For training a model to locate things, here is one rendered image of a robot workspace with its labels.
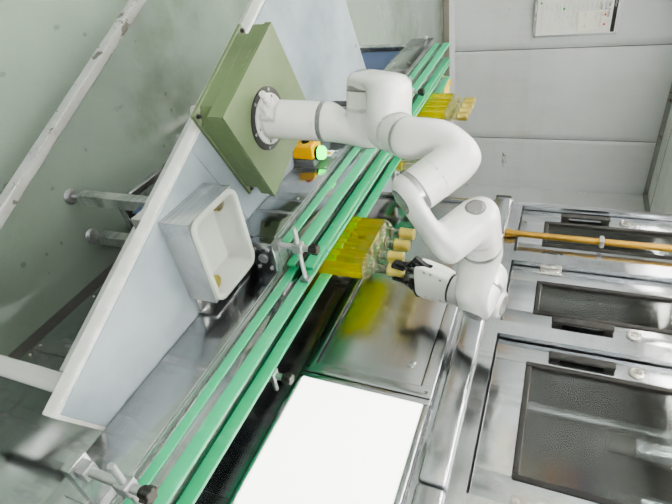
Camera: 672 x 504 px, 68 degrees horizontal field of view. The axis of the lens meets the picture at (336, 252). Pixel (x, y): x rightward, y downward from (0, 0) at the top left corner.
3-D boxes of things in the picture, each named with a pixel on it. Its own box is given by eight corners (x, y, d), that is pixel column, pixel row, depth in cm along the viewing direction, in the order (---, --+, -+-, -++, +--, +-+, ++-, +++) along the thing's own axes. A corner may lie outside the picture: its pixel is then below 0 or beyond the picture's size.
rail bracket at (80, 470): (69, 501, 90) (167, 543, 81) (21, 449, 80) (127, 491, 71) (88, 476, 93) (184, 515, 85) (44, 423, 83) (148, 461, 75)
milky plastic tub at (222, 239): (191, 299, 120) (221, 305, 116) (158, 222, 106) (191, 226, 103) (229, 256, 132) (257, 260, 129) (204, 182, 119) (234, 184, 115)
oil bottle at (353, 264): (303, 271, 145) (372, 281, 137) (299, 255, 142) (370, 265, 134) (310, 259, 149) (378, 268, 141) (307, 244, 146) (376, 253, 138)
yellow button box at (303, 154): (293, 166, 160) (314, 167, 157) (289, 144, 155) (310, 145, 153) (302, 156, 165) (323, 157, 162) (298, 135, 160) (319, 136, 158)
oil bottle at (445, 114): (401, 124, 219) (466, 125, 209) (400, 112, 216) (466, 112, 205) (405, 119, 223) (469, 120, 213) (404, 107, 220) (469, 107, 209)
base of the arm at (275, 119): (242, 121, 116) (301, 124, 110) (257, 74, 119) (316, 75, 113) (271, 153, 130) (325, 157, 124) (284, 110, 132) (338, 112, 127)
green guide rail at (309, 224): (281, 244, 130) (308, 248, 127) (280, 241, 130) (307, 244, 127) (434, 45, 255) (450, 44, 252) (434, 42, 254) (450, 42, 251)
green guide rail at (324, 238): (286, 266, 135) (313, 270, 132) (286, 263, 134) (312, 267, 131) (435, 59, 259) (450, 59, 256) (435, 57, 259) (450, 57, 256)
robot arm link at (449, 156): (371, 138, 96) (407, 152, 84) (426, 98, 97) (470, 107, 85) (400, 194, 103) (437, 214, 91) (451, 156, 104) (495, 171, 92)
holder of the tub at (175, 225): (197, 314, 123) (223, 319, 120) (157, 222, 107) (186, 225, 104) (233, 271, 135) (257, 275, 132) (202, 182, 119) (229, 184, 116)
